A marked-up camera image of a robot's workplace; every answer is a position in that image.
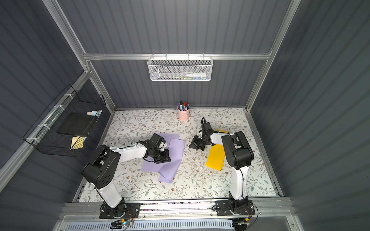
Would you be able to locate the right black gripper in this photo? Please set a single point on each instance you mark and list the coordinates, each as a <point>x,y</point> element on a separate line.
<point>198,141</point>

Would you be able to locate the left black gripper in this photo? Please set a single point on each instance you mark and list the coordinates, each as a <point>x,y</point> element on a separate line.
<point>162,156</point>

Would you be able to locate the purple paper sheet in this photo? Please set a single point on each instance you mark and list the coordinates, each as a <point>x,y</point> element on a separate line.
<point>168,170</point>

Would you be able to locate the yellow rectangular paper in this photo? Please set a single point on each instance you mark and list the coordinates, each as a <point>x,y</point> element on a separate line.
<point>216,155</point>

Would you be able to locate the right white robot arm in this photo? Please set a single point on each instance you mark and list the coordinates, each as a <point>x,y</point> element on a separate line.
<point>238,153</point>

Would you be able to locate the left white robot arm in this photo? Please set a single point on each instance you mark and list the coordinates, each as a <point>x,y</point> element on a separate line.
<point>101,168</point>

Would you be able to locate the pink pen cup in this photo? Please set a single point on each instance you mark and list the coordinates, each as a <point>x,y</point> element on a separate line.
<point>183,109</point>

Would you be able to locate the white bottle in basket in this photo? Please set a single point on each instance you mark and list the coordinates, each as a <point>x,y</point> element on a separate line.
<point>197,75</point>

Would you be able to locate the white vented panel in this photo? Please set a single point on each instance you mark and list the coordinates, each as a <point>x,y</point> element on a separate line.
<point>154,225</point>

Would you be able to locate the pastel note pad in basket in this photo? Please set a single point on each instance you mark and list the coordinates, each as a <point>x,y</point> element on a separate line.
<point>95,113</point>

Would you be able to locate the yellow sticky note pad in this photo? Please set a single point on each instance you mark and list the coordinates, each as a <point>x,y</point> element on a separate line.
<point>77,142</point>

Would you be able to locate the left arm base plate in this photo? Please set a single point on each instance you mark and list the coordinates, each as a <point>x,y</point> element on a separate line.
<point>122,211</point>

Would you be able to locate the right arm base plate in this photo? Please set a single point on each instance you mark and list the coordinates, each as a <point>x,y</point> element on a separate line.
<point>231,207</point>

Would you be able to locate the white wire mesh basket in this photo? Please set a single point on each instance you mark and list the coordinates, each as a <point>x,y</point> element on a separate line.
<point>176,69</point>

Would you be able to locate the black wire wall basket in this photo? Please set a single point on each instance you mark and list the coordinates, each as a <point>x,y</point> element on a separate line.
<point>68,118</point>

